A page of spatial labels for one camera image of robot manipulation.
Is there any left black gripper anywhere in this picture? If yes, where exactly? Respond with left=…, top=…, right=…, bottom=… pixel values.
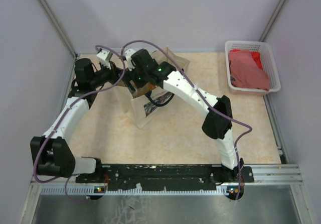
left=90, top=60, right=124, bottom=88

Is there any beige canvas tote bag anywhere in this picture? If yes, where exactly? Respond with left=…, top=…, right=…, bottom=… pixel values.
left=114, top=45, right=191, bottom=129

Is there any orange bottle pink cap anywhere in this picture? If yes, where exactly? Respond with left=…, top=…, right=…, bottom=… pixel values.
left=149, top=84, right=157, bottom=90

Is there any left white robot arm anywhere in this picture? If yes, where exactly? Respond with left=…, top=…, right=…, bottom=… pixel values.
left=30, top=58, right=126, bottom=183

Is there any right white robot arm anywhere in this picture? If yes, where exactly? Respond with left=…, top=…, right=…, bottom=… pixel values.
left=124, top=49, right=243, bottom=182

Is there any pink cloth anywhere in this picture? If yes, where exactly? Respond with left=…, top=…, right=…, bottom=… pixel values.
left=228, top=49, right=269, bottom=91

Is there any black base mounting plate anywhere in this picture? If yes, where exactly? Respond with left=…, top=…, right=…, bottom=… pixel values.
left=76, top=163, right=254, bottom=200

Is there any red cloth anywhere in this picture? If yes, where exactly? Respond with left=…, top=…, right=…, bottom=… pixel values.
left=251, top=52, right=263, bottom=70

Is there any white plastic basket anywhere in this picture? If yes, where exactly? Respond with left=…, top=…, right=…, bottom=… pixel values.
left=225, top=40, right=281, bottom=96

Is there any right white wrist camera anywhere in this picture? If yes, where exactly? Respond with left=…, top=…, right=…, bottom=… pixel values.
left=121, top=49, right=136, bottom=71

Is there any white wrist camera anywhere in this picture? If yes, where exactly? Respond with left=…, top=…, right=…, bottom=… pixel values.
left=121, top=49, right=136, bottom=71
left=96, top=49, right=113, bottom=70

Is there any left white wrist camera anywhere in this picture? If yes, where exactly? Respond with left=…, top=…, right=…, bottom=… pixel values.
left=96, top=49, right=113, bottom=70

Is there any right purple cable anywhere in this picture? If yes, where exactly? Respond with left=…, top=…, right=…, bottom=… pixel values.
left=119, top=40, right=253, bottom=201

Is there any purple cable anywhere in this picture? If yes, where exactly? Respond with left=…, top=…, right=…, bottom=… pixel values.
left=32, top=44, right=126, bottom=204
left=119, top=40, right=253, bottom=201

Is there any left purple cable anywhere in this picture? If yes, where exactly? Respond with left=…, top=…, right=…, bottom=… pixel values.
left=32, top=44, right=126, bottom=204

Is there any aluminium frame rail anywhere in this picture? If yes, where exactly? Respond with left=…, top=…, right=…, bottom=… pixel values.
left=31, top=164, right=302, bottom=200

